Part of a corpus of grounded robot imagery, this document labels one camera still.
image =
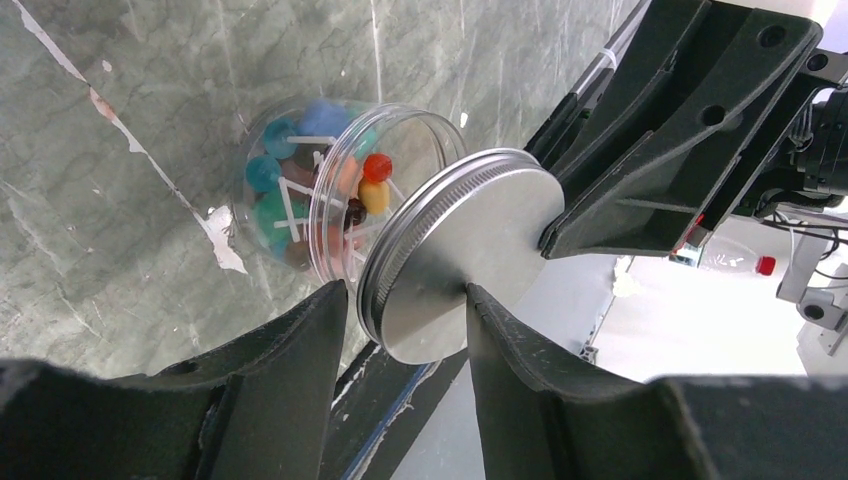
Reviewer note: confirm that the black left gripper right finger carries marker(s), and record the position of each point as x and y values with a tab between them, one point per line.
545	413

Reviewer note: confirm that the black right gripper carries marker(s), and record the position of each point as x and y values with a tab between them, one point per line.
690	94

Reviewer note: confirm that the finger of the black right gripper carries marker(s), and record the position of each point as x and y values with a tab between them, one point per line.
583	99

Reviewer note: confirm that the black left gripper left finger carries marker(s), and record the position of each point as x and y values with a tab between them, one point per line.
257	407

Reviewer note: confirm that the white jar lid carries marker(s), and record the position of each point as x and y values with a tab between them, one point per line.
477	221

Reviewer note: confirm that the clear plastic jar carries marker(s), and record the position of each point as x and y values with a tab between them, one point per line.
320	178

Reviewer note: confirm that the red capped plastic bottle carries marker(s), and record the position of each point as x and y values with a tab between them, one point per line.
725	255

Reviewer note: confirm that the aluminium frame rail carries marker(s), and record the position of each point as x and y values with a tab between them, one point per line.
610	55

